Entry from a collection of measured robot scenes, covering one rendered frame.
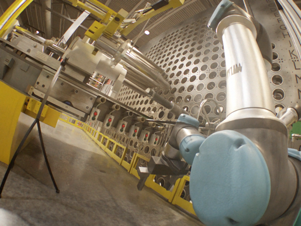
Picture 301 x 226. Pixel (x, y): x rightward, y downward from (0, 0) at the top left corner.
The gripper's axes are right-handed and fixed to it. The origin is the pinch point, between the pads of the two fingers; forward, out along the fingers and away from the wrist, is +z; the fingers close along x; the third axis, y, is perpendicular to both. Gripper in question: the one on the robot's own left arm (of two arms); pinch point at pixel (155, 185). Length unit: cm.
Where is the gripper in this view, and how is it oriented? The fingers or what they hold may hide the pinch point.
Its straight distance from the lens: 58.3
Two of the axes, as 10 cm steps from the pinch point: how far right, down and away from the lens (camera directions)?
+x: -8.8, -2.7, -3.8
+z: -3.6, 9.1, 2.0
